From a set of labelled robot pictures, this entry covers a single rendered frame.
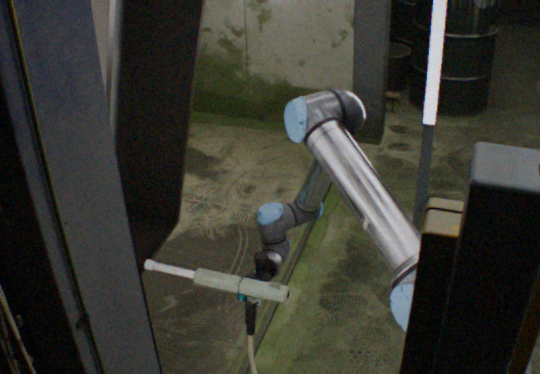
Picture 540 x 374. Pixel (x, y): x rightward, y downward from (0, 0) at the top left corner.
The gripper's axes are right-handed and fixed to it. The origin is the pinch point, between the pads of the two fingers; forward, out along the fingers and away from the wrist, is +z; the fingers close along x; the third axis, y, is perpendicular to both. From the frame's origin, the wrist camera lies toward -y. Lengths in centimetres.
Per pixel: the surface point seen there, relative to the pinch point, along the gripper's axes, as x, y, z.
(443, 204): -46, -95, 104
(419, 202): -48, 15, -117
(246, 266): 22, 39, -71
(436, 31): -43, -70, -104
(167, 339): 38, 46, -20
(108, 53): 27, -82, 32
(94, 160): -4, -86, 90
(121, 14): 57, -78, -29
